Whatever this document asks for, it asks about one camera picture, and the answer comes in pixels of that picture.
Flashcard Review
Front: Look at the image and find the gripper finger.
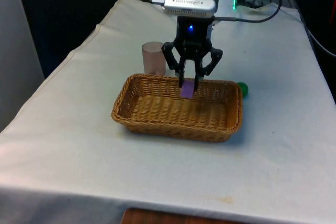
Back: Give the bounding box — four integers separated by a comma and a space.
161, 41, 188, 89
193, 47, 224, 91

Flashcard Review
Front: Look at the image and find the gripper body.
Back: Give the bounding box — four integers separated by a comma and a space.
173, 16, 215, 51

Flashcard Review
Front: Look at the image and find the purple triangular block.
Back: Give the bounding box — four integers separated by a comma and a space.
180, 81, 195, 99

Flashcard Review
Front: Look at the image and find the wicker basket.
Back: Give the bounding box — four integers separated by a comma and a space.
111, 73, 244, 143

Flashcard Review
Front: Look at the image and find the see-through pink cup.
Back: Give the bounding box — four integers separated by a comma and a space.
141, 41, 166, 76

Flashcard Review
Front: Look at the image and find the green ball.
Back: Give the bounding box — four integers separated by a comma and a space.
237, 81, 249, 98

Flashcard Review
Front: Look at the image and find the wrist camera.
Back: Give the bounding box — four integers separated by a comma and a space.
163, 0, 217, 16

